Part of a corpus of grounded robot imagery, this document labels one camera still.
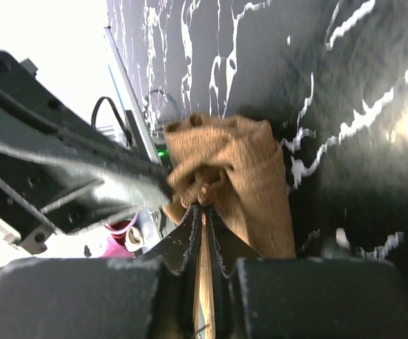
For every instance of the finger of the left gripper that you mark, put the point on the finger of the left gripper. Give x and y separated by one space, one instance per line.
56 171

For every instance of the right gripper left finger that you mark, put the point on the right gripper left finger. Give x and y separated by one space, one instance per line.
152 296

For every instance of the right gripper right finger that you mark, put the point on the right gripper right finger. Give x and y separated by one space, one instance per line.
255 297

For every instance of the brown cloth napkin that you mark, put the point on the brown cloth napkin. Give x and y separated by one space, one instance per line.
236 166

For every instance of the black marble pattern mat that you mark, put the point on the black marble pattern mat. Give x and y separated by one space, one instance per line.
330 76

